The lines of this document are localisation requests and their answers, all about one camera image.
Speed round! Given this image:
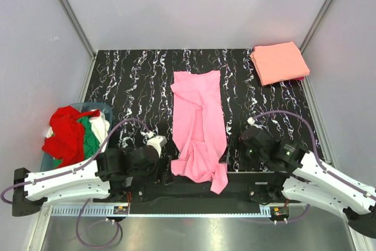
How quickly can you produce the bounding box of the red t shirt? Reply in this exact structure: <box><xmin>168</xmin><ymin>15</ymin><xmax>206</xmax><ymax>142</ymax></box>
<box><xmin>42</xmin><ymin>106</ymin><xmax>85</xmax><ymax>168</ymax></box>

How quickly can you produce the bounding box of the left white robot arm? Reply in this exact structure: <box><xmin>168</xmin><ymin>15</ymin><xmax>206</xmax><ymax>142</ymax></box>
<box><xmin>12</xmin><ymin>146</ymin><xmax>170</xmax><ymax>217</ymax></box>

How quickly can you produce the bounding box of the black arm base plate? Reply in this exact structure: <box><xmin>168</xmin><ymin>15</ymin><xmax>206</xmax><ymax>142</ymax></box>
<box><xmin>94</xmin><ymin>172</ymin><xmax>286</xmax><ymax>205</ymax></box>

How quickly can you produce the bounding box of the folded magenta t shirt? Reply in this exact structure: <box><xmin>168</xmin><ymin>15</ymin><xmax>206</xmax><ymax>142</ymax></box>
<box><xmin>291</xmin><ymin>76</ymin><xmax>305</xmax><ymax>81</ymax></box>

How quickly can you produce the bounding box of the folded salmon t shirt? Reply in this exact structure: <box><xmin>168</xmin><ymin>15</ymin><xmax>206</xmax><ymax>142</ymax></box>
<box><xmin>250</xmin><ymin>41</ymin><xmax>310</xmax><ymax>86</ymax></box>

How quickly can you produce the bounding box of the green t shirt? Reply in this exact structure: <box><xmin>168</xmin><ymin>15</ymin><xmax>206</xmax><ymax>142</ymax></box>
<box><xmin>53</xmin><ymin>116</ymin><xmax>99</xmax><ymax>168</ymax></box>

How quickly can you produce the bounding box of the blue laundry basket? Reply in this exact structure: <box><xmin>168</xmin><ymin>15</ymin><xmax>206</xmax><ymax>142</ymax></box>
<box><xmin>41</xmin><ymin>102</ymin><xmax>113</xmax><ymax>171</ymax></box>

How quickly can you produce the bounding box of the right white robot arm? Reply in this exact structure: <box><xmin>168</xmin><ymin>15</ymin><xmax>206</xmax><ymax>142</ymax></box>
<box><xmin>221</xmin><ymin>126</ymin><xmax>375</xmax><ymax>238</ymax></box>

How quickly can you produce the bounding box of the white t shirt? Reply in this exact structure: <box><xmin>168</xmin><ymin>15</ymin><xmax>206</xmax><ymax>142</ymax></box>
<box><xmin>46</xmin><ymin>109</ymin><xmax>110</xmax><ymax>142</ymax></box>

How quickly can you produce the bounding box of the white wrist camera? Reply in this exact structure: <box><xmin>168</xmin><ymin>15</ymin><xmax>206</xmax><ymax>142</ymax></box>
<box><xmin>247</xmin><ymin>118</ymin><xmax>256</xmax><ymax>126</ymax></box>
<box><xmin>141</xmin><ymin>131</ymin><xmax>167</xmax><ymax>156</ymax></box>

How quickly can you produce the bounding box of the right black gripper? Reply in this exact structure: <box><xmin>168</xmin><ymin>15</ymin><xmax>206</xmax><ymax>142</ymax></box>
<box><xmin>218</xmin><ymin>133</ymin><xmax>266</xmax><ymax>172</ymax></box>

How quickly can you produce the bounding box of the pink t shirt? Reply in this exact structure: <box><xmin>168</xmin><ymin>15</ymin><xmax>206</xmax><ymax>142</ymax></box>
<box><xmin>171</xmin><ymin>71</ymin><xmax>228</xmax><ymax>195</ymax></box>

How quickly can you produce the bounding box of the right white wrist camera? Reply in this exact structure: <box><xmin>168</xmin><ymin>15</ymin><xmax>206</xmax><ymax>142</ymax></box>
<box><xmin>247</xmin><ymin>118</ymin><xmax>256</xmax><ymax>126</ymax></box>

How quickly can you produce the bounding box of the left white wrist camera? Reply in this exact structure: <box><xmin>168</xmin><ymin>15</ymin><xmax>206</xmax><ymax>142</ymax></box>
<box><xmin>141</xmin><ymin>131</ymin><xmax>167</xmax><ymax>156</ymax></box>

